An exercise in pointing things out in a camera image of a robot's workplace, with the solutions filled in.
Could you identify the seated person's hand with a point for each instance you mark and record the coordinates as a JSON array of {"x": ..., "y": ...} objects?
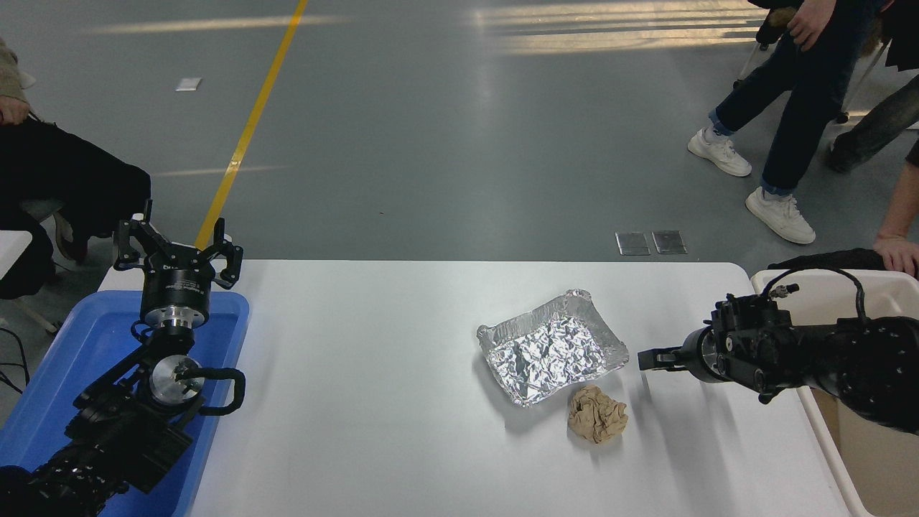
[{"x": 13, "y": 111}]

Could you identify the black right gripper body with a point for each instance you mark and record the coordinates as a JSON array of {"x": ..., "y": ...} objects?
[{"x": 691, "y": 355}]

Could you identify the person beside bin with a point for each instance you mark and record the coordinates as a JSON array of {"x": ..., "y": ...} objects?
[{"x": 904, "y": 201}]

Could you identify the white side table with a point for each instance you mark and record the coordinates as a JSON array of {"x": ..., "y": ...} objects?
[{"x": 13, "y": 251}]

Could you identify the blue plastic tray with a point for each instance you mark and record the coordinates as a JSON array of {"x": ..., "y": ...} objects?
[{"x": 93, "y": 337}]

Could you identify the walking person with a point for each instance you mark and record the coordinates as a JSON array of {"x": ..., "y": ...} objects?
[{"x": 797, "y": 100}]

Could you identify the crumpled tan paper ball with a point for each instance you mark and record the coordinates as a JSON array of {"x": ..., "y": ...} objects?
[{"x": 597, "y": 415}]

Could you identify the small white floor plate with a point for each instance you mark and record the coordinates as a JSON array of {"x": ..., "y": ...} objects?
[{"x": 188, "y": 84}]

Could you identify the large pale bin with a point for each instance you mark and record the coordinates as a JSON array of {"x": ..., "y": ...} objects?
[{"x": 872, "y": 459}]

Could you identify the metal floor plate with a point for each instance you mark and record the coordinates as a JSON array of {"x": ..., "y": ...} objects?
[
  {"x": 669, "y": 242},
  {"x": 632, "y": 243}
]

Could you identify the seated person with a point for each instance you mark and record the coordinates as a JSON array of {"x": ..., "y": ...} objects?
[{"x": 50, "y": 179}]

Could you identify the person in grey trousers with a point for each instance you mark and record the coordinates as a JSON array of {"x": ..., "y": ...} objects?
[{"x": 872, "y": 122}]

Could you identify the foil tray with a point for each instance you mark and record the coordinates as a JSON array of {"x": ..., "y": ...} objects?
[{"x": 549, "y": 352}]

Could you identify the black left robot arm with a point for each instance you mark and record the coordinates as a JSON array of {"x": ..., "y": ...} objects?
[{"x": 122, "y": 424}]

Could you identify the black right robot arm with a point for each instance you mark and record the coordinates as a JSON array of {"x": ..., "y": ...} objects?
[{"x": 854, "y": 359}]

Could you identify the walking person's hand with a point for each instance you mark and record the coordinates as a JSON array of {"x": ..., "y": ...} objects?
[{"x": 811, "y": 21}]

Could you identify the hand of person beside bin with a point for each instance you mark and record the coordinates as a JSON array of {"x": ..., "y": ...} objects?
[{"x": 899, "y": 253}]

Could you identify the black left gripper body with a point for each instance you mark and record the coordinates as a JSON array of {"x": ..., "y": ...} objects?
[{"x": 176, "y": 283}]

